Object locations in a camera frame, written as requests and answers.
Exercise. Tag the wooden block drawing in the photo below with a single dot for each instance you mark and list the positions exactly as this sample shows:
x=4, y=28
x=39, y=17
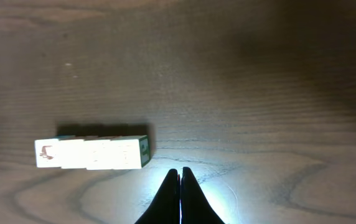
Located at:
x=97, y=152

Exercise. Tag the wooden block with drawing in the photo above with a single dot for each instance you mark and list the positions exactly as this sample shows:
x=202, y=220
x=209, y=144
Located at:
x=130, y=152

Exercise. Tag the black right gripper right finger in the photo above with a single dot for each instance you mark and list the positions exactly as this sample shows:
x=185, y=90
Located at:
x=195, y=209

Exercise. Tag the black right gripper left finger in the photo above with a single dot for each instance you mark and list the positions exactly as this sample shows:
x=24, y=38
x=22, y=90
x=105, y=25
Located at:
x=165, y=206

